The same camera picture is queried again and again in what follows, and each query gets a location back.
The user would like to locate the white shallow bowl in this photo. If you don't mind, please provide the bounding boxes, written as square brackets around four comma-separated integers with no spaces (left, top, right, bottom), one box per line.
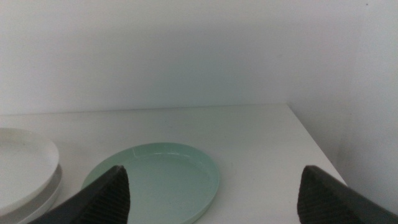
[0,127,60,217]

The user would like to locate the pale green shallow bowl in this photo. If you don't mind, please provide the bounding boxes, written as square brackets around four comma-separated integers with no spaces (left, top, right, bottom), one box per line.
[81,142,220,224]

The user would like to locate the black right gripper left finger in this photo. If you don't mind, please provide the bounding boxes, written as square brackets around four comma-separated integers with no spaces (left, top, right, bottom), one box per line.
[27,164,131,224]

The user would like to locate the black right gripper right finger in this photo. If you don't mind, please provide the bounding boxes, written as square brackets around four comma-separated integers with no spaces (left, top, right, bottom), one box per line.
[297,164,398,224]

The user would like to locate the grey shallow bowl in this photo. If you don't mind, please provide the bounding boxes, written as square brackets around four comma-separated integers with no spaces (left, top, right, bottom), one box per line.
[0,164,63,224]

